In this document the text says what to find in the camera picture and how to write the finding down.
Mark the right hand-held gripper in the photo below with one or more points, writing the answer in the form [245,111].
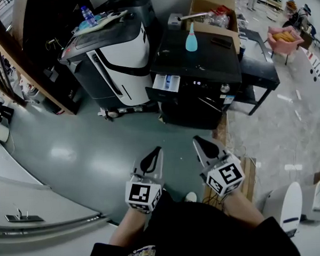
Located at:
[226,176]

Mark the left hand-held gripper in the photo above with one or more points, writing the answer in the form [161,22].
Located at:
[142,192]

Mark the person's left forearm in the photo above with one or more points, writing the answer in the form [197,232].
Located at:
[127,228]

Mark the person's right forearm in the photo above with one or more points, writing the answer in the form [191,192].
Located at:
[241,208]

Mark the person's white shoe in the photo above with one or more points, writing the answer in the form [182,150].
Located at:
[191,197]

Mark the person's black clothing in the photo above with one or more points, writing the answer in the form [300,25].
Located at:
[197,235]

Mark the black washing machine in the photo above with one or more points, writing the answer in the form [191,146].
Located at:
[199,66]

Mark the white rounded device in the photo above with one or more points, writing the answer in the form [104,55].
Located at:
[284,206]

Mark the black metal table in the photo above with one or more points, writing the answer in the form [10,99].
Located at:
[258,66]

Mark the white and black cleaning machine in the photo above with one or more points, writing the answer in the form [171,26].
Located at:
[124,67]

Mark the black flat remote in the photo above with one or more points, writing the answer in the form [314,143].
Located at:
[221,42]

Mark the teal spray bottle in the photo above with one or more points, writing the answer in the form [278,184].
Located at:
[191,41]

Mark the white toilet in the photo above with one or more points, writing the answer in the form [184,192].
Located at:
[317,202]

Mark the pink chair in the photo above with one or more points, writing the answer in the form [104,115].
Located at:
[285,42]

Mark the white sign board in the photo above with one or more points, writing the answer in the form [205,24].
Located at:
[316,68]

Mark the small grey box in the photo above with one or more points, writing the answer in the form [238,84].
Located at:
[174,21]

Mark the clear plastic bottles bundle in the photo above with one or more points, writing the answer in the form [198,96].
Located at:
[219,17]

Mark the white counter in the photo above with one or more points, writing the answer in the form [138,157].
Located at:
[35,246]

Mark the metal tube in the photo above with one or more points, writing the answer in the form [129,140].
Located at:
[193,16]

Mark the white flat board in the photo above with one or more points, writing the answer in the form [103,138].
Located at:
[108,17]

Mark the teal cloth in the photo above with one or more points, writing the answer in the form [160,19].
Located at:
[86,23]

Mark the clear plastic water bottle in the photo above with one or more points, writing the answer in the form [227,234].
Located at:
[88,14]

